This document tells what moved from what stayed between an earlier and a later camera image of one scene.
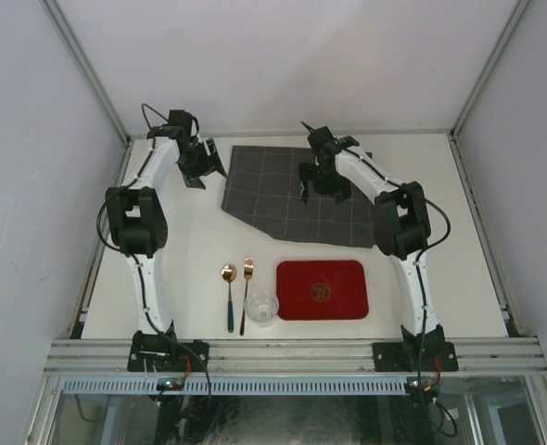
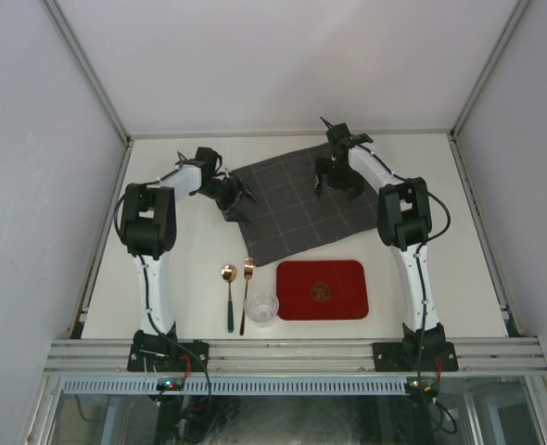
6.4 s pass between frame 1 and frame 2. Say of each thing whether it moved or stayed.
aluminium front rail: stayed
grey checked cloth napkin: moved
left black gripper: moved
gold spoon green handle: stayed
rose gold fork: stayed
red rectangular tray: stayed
